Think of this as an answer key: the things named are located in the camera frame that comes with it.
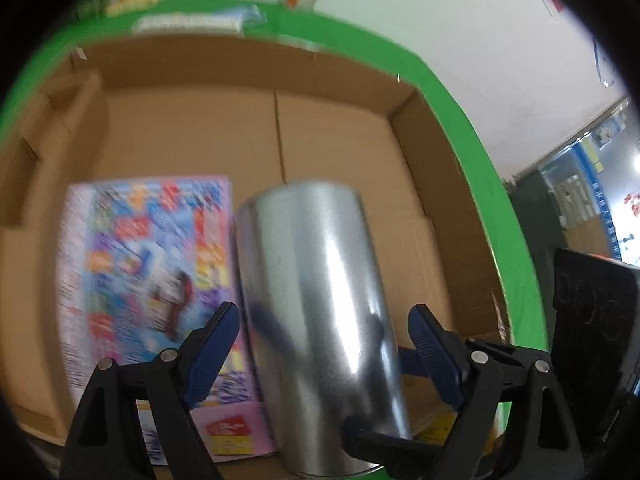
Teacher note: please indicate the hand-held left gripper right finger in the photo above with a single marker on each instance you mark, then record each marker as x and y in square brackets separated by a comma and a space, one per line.
[432, 355]

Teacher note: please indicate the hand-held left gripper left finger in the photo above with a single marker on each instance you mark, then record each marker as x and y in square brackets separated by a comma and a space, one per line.
[215, 355]

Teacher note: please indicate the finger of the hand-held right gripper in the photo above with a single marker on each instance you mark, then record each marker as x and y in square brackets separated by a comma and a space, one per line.
[390, 447]
[407, 362]

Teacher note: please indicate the yellow bottle with white cap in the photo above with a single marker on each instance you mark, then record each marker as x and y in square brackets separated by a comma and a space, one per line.
[440, 427]

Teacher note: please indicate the silver metal tin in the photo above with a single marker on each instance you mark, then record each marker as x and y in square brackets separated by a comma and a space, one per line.
[320, 285]

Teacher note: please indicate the colourful board game box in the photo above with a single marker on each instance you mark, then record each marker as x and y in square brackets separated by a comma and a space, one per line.
[140, 260]

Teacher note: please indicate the large cardboard box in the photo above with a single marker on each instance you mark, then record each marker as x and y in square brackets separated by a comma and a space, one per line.
[350, 160]

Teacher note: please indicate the glass door with blue stripe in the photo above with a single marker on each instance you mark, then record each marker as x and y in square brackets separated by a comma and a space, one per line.
[575, 200]

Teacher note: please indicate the blue phone case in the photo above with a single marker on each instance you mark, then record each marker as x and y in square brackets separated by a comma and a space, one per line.
[252, 14]

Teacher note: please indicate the yellow envelope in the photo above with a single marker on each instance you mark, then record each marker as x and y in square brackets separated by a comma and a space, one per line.
[130, 2]

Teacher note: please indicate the blue wall decal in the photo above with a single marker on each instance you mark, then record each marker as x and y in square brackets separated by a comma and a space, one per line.
[602, 72]

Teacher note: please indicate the red wall notice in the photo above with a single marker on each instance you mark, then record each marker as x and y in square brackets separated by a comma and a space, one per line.
[555, 4]

